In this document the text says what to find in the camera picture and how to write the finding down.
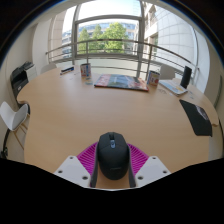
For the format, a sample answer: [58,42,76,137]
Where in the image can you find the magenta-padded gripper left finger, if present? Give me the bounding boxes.
[53,142,100,189]

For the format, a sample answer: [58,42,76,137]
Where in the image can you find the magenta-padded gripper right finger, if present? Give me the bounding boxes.
[126,143,172,188]

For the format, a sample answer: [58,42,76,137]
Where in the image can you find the black computer mouse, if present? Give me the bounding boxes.
[96,131,130,181]

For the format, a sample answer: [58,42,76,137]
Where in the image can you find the black printed mouse pad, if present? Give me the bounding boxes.
[179,99,214,137]

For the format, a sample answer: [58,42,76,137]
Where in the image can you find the white plastic chair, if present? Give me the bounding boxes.
[40,63,58,75]
[0,101,31,149]
[158,64,176,81]

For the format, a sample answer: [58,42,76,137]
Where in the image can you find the white open booklet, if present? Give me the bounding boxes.
[158,79,189,97]

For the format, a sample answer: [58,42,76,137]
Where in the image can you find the red cover magazine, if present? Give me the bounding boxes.
[93,73,150,92]

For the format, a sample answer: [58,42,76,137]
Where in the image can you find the black cylindrical bottle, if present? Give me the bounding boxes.
[180,65,193,90]

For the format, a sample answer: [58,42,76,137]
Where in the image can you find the small blue black object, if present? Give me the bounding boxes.
[59,66,76,75]

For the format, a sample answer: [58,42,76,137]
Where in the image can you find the black and white printer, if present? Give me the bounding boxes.
[9,61,38,98]

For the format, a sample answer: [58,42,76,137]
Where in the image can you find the grey metal railing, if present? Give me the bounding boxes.
[45,38,201,80]

